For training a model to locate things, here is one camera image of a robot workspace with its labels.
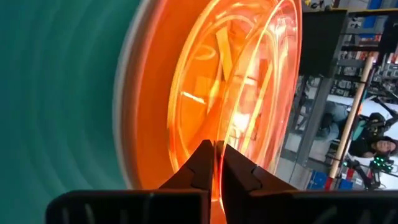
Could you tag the wooden pole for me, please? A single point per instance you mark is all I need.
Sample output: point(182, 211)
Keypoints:
point(351, 115)

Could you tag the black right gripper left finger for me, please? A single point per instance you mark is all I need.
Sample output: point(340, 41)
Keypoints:
point(174, 205)

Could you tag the black panel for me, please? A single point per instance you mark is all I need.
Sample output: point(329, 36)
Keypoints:
point(320, 40)

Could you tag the grey metal beam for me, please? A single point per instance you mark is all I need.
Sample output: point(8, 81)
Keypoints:
point(314, 121)

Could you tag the person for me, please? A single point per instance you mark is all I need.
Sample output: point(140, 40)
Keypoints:
point(381, 144)

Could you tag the dark green plastic plate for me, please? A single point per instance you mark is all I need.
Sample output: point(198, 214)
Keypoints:
point(46, 93)

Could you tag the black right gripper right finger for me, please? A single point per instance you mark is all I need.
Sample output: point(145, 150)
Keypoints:
point(264, 205)

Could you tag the blue bin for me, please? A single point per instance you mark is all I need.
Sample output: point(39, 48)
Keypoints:
point(317, 180)

